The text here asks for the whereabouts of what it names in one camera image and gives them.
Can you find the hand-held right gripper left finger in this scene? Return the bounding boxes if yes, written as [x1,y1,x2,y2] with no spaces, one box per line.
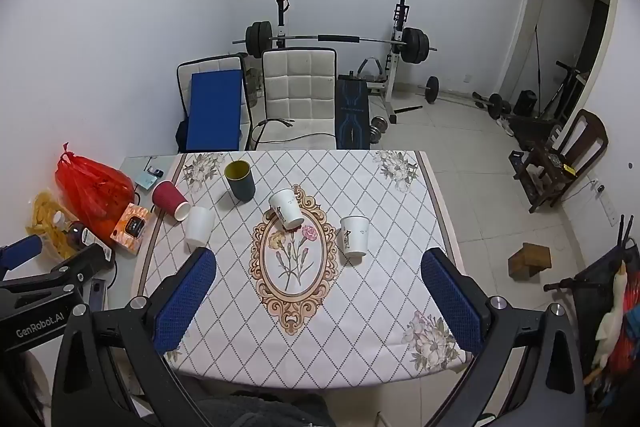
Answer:
[51,247,217,427]

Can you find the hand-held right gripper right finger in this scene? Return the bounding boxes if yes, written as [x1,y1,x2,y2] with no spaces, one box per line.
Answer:
[421,248,586,427]

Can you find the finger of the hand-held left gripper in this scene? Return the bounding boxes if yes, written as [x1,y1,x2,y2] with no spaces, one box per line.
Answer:
[30,244,117,297]
[0,236,44,276]

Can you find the white printed paper cup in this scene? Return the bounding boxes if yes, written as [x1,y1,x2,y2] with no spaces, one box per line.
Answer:
[340,215,371,259]
[268,188,304,231]

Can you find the plain white paper cup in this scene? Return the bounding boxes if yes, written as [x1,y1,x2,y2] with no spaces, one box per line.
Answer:
[185,206,216,253]

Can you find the red ribbed paper cup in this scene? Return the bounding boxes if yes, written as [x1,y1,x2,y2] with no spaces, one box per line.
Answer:
[151,180,191,222]

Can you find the dark green cup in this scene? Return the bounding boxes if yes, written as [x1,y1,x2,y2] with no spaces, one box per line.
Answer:
[223,160,257,202]

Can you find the dark bottle with white label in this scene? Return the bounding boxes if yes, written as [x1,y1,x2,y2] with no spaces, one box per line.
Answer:
[65,221,113,258]

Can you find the dark phone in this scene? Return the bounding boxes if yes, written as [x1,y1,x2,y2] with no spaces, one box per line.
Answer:
[90,278,108,313]

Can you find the yellow plastic bag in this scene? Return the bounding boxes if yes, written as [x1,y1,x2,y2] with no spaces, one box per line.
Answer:
[31,191,81,260]

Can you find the orange box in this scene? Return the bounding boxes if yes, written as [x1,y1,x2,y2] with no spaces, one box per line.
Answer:
[110,203,153,255]

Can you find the red plastic bag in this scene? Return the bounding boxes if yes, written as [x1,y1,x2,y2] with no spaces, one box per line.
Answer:
[54,143,137,233]

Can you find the floral diamond pattern tablecloth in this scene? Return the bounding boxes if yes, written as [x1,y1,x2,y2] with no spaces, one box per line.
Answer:
[131,149,476,380]

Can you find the black rack with clutter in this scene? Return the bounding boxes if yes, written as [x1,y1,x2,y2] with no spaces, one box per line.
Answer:
[545,244,640,414]

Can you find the white goose toy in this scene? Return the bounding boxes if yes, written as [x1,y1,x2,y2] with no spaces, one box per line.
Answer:
[592,259,631,370]

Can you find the chrome dumbbell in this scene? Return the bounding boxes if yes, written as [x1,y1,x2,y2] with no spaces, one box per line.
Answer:
[370,116,390,144]

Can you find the black router antennas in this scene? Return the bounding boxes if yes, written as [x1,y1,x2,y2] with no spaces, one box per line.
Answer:
[617,214,640,253]

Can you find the blue cushion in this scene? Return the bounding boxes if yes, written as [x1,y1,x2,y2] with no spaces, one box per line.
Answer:
[186,69,245,152]

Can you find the white padded chair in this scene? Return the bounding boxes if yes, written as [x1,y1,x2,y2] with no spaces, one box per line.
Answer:
[175,54,251,152]
[255,48,338,152]

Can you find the black dumbbell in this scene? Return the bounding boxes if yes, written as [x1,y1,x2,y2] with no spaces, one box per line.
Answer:
[472,92,513,118]
[417,76,441,104]

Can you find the dark wooden chair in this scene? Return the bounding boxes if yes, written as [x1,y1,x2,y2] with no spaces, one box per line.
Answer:
[510,109,610,214]

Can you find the black weight bench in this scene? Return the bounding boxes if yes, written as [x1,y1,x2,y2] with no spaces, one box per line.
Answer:
[336,58,385,150]

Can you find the black bin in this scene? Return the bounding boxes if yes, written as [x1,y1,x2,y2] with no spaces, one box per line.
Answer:
[515,90,538,116]

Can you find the white barbell rack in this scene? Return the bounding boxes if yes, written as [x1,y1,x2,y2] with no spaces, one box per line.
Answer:
[272,0,423,125]

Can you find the black scooter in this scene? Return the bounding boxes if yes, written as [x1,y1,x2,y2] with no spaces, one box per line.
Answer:
[537,61,588,118]

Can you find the barbell with black plates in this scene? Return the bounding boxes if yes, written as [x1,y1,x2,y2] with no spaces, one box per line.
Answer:
[232,21,438,66]

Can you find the black cable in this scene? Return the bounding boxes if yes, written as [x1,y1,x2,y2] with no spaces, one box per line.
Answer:
[250,117,337,151]

